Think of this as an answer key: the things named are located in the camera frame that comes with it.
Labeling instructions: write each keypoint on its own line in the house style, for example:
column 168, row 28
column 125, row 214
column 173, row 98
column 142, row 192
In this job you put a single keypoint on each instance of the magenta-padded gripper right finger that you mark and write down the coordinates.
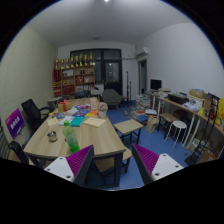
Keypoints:
column 148, row 159

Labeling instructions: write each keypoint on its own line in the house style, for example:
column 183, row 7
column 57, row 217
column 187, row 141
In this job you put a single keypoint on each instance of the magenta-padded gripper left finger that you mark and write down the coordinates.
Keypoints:
column 79, row 160

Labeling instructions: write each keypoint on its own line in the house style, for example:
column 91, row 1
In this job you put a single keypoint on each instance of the green drink bottle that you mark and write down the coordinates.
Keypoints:
column 71, row 137

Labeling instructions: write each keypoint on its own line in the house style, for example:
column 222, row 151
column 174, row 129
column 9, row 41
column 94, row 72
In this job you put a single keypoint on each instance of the brown paper bag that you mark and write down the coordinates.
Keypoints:
column 151, row 125

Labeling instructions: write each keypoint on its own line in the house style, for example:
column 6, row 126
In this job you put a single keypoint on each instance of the steel cup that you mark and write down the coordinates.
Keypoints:
column 52, row 136

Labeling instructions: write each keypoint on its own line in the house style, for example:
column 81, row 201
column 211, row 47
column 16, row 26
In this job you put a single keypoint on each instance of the small wooden side table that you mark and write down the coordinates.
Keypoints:
column 128, row 126

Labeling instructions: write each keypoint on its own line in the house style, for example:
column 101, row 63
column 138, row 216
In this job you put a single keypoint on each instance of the teal book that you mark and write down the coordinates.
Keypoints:
column 77, row 121

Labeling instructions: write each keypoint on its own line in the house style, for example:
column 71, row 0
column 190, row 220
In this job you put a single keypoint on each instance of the kraft paper envelope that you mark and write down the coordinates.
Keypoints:
column 94, row 122

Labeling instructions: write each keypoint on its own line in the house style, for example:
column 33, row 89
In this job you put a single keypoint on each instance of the white paper sheet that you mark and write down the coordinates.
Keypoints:
column 65, row 120

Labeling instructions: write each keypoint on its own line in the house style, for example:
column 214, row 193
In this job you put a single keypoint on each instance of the round white stool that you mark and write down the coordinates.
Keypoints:
column 179, row 125

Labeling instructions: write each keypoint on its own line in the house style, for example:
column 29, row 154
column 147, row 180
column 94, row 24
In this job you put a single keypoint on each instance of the square wooden stool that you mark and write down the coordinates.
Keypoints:
column 168, row 117

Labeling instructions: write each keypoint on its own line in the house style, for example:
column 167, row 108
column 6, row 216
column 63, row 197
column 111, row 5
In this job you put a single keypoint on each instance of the orange book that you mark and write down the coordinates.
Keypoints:
column 92, row 113

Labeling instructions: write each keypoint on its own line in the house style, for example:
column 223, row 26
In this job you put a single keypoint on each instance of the flower bouquet in white pot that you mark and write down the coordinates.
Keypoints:
column 102, row 109

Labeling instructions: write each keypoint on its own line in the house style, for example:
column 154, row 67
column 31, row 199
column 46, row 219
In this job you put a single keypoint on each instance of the orange gift box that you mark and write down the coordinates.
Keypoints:
column 64, row 106

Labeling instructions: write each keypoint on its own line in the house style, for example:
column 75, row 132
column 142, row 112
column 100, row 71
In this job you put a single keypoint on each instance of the standing white card box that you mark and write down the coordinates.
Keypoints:
column 93, row 103

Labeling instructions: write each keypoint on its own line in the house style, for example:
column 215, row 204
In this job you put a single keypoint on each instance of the black metal rack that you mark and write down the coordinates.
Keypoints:
column 206, row 133

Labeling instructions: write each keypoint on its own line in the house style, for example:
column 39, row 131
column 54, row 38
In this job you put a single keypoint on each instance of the black slatted chair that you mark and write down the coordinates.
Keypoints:
column 15, row 146

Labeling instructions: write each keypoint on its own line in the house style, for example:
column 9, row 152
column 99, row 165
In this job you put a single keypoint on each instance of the black office chair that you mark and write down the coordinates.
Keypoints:
column 30, row 112

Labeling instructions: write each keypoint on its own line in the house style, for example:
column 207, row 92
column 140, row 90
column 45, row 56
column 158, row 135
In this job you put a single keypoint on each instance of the black tripod stand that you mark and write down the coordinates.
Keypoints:
column 127, row 93

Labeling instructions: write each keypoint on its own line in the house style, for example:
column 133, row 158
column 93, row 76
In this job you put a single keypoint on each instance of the grey armchair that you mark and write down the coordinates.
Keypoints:
column 111, row 96

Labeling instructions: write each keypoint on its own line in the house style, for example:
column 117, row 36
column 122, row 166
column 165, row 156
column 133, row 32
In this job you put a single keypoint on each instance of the purple sign board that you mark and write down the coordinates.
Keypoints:
column 14, row 123

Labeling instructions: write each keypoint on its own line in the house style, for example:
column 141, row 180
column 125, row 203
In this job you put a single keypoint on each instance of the black computer monitor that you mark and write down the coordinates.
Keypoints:
column 155, row 84

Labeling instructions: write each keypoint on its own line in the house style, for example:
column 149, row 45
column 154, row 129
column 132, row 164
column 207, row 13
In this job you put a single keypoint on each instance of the wooden shelf unit with trophies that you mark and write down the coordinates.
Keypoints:
column 74, row 79

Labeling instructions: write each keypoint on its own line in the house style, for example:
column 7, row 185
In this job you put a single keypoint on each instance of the black framed glass door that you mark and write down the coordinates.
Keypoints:
column 111, row 71

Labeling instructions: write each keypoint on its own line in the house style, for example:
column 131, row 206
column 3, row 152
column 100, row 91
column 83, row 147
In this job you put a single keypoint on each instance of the white air conditioner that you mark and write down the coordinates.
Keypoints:
column 142, row 51

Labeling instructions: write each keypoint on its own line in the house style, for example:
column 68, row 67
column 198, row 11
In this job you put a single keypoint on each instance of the long wooden wall desk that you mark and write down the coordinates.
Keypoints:
column 186, row 110

